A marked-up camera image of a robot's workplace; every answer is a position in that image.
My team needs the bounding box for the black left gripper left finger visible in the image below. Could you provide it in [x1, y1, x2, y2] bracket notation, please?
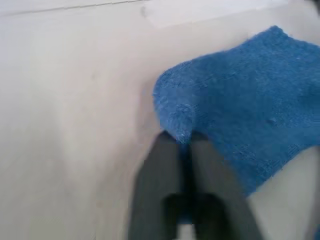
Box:
[127, 130, 186, 240]

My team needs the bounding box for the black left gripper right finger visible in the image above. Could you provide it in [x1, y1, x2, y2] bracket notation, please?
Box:
[187, 131, 266, 240]

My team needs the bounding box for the blue fuzzy sock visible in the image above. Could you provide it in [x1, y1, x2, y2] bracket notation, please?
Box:
[152, 24, 320, 225]

